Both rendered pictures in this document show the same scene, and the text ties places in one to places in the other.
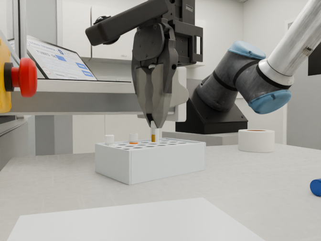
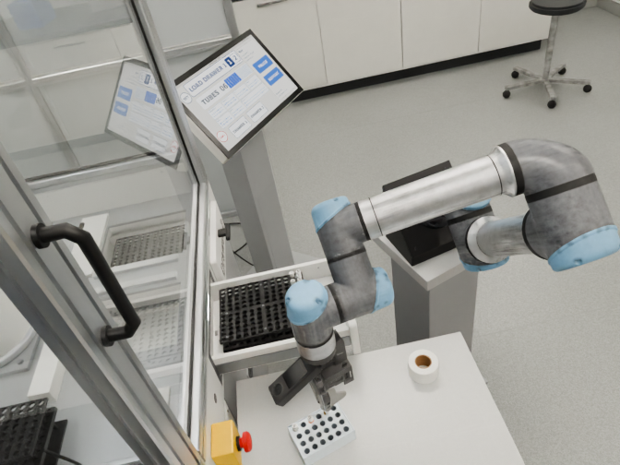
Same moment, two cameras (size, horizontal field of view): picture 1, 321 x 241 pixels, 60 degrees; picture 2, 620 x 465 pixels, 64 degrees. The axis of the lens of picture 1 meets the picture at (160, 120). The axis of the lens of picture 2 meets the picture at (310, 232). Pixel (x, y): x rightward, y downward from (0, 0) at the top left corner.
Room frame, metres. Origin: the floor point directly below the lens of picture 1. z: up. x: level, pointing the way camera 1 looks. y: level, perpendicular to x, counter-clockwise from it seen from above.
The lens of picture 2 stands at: (-0.13, -0.24, 1.82)
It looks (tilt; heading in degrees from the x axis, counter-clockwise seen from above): 40 degrees down; 20
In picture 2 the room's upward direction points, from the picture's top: 12 degrees counter-clockwise
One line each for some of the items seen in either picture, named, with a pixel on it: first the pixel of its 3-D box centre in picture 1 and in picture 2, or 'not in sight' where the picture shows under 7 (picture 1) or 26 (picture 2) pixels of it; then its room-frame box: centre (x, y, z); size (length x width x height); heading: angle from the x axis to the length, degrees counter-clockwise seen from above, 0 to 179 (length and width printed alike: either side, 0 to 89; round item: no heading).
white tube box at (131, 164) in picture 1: (151, 157); (321, 432); (0.37, 0.01, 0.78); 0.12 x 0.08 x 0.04; 129
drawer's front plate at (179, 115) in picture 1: (156, 97); (342, 295); (0.69, 0.01, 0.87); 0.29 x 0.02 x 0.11; 21
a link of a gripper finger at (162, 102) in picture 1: (173, 96); (333, 399); (0.41, -0.02, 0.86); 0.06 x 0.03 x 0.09; 129
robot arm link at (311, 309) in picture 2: not in sight; (310, 312); (0.42, -0.01, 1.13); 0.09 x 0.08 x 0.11; 121
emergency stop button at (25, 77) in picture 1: (21, 77); (244, 442); (0.28, 0.14, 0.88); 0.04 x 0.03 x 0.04; 21
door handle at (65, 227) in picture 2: not in sight; (96, 286); (0.18, 0.14, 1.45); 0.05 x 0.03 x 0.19; 111
